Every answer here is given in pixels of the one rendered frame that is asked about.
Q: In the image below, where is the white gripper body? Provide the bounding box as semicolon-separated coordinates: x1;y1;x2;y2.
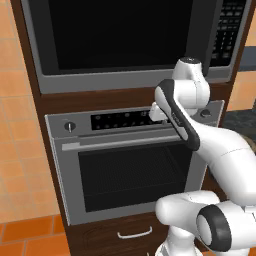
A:
148;101;170;122

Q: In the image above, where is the oven door with window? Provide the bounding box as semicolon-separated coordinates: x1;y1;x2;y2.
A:
52;129;208;227

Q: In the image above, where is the grey microwave oven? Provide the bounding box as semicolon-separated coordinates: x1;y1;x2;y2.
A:
20;0;253;96

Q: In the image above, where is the black glass microwave door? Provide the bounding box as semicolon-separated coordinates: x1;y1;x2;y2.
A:
20;0;215;96

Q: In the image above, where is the dark round oven knob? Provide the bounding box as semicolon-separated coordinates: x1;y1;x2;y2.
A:
63;121;77;133
199;108;212;119

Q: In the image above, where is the dark wood cupboard tower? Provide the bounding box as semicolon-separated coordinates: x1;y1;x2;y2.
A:
9;0;256;256

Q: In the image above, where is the steel built-in oven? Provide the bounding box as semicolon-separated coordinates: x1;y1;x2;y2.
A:
44;99;225;227

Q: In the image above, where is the dark wood drawer front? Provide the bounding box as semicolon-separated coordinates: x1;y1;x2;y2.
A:
65;212;175;256

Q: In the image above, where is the steel oven door handle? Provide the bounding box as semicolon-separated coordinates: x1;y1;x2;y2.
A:
61;134;183;153

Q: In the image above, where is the curved silver drawer handle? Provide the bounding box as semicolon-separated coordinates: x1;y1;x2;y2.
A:
116;225;154;240

